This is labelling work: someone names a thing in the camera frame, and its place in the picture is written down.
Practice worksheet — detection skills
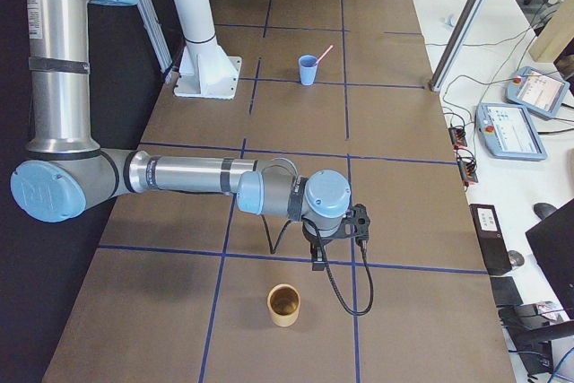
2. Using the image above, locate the aluminium frame post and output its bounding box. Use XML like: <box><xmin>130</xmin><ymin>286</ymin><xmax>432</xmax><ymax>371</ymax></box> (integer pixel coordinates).
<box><xmin>429</xmin><ymin>0</ymin><xmax>485</xmax><ymax>92</ymax></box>

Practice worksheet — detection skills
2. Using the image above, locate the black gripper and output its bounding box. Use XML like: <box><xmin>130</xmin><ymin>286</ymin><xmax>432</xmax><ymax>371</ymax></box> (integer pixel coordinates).
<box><xmin>302</xmin><ymin>220</ymin><xmax>344</xmax><ymax>271</ymax></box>

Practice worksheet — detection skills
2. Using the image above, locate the black orange connector board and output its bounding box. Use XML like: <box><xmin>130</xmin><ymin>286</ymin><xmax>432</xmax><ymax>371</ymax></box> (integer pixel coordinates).
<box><xmin>448</xmin><ymin>126</ymin><xmax>467</xmax><ymax>150</ymax></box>
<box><xmin>457</xmin><ymin>156</ymin><xmax>478</xmax><ymax>186</ymax></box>

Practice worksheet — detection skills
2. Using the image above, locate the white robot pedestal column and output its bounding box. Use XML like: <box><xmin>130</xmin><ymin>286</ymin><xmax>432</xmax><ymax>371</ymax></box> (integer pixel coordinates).
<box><xmin>174</xmin><ymin>0</ymin><xmax>242</xmax><ymax>100</ymax></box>

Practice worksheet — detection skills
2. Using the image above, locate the tan bamboo cup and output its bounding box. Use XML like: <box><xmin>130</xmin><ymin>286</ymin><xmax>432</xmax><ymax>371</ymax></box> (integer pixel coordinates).
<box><xmin>266</xmin><ymin>283</ymin><xmax>301</xmax><ymax>327</ymax></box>

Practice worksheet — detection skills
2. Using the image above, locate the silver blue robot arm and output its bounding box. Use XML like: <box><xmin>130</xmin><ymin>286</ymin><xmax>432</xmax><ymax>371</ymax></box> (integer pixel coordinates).
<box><xmin>1</xmin><ymin>0</ymin><xmax>161</xmax><ymax>283</ymax></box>

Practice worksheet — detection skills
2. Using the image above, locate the teach pendant tablet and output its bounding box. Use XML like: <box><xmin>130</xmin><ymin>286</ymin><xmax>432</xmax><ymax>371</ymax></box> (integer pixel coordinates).
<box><xmin>506</xmin><ymin>66</ymin><xmax>570</xmax><ymax>119</ymax></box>
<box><xmin>475</xmin><ymin>103</ymin><xmax>547</xmax><ymax>161</ymax></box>

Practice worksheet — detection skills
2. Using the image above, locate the far teach pendant tablet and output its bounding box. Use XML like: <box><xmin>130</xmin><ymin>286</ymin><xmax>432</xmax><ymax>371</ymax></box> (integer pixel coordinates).
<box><xmin>506</xmin><ymin>66</ymin><xmax>570</xmax><ymax>119</ymax></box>

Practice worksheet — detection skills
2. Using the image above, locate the black monitor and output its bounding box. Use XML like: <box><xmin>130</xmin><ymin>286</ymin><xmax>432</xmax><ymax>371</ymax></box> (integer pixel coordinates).
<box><xmin>526</xmin><ymin>200</ymin><xmax>574</xmax><ymax>318</ymax></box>

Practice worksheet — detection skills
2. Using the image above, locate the near teach pendant tablet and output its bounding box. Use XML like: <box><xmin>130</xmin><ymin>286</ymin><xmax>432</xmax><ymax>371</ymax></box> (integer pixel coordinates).
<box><xmin>475</xmin><ymin>103</ymin><xmax>547</xmax><ymax>161</ymax></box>

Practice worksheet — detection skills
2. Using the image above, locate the black power adapter box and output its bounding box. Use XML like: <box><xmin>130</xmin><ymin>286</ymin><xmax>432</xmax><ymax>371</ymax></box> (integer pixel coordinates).
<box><xmin>469</xmin><ymin>204</ymin><xmax>512</xmax><ymax>276</ymax></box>

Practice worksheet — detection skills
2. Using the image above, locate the blue ribbed plastic cup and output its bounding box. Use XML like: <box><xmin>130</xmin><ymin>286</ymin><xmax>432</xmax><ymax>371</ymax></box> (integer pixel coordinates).
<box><xmin>298</xmin><ymin>55</ymin><xmax>318</xmax><ymax>86</ymax></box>

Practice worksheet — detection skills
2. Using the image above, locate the black computer mouse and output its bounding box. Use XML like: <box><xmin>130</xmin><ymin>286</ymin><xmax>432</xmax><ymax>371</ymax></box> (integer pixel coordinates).
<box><xmin>533</xmin><ymin>202</ymin><xmax>557</xmax><ymax>220</ymax></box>

